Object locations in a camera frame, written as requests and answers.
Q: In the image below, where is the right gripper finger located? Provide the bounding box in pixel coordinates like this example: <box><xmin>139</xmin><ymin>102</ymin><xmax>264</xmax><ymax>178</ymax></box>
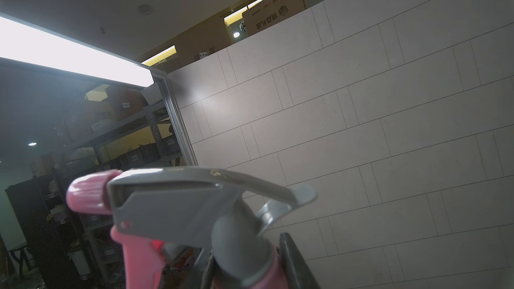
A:
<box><xmin>278</xmin><ymin>233</ymin><xmax>321</xmax><ymax>289</ymax></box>

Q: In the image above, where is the pink grey spray nozzle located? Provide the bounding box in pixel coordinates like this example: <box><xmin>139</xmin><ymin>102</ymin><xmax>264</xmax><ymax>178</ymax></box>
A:
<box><xmin>66</xmin><ymin>167</ymin><xmax>317</xmax><ymax>288</ymax></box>

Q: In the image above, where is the metal storage shelving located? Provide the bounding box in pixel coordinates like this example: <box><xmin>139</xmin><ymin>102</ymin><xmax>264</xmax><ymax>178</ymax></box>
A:
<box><xmin>5</xmin><ymin>102</ymin><xmax>182</xmax><ymax>288</ymax></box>

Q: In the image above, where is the cardboard box on shelf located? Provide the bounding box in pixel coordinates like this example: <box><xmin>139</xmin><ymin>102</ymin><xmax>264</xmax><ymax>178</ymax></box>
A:
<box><xmin>242</xmin><ymin>0</ymin><xmax>306</xmax><ymax>36</ymax></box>

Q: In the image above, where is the ceiling light panel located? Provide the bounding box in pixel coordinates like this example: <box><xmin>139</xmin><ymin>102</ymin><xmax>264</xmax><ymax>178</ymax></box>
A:
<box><xmin>1</xmin><ymin>14</ymin><xmax>154</xmax><ymax>88</ymax></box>

